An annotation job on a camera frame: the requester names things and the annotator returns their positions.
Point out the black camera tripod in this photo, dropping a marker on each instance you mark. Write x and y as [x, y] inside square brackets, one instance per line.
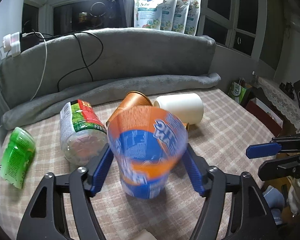
[115, 14]

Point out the black power adapter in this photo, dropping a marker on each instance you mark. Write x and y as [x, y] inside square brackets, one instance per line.
[28, 40]

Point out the white power strip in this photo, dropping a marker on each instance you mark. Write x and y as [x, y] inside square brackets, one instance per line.
[11, 42]

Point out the front copper paper cup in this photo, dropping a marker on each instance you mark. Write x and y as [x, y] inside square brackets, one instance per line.
[186, 126]

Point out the white refill pouch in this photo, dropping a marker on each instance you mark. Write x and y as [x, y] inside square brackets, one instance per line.
[180, 15]
[168, 10]
[148, 13]
[193, 17]

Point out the blue orange Arctic Ocean cup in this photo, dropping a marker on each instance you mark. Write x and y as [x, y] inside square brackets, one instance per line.
[147, 142]

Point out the green plastic bottle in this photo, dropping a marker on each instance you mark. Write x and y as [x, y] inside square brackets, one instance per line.
[17, 157]

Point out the lace covered side table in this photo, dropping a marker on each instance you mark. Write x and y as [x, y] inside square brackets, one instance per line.
[286, 106]

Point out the green paper bag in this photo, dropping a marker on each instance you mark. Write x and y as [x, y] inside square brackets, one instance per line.
[239, 91]

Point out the clear jar red green label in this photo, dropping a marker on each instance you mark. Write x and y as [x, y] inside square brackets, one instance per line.
[82, 134]

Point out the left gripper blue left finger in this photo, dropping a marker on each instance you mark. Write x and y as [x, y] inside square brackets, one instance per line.
[45, 216]

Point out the grey sofa back cushion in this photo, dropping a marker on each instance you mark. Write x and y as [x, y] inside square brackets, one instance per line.
[98, 55]

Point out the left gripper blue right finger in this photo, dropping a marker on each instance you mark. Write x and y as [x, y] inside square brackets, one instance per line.
[250, 215]

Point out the copper paper cup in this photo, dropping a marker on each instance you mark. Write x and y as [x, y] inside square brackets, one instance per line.
[133, 98]
[186, 126]

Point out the grey rolled blanket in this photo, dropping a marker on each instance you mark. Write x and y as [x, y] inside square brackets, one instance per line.
[100, 92]

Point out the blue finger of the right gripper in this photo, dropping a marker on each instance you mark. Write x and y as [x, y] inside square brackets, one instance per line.
[286, 144]
[279, 168]

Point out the white paper cup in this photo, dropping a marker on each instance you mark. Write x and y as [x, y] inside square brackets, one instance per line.
[187, 107]

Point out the plaid beige bed cover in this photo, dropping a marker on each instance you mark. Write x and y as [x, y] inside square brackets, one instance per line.
[222, 137]

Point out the rear copper paper cup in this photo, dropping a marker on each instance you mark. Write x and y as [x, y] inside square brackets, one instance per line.
[133, 98]

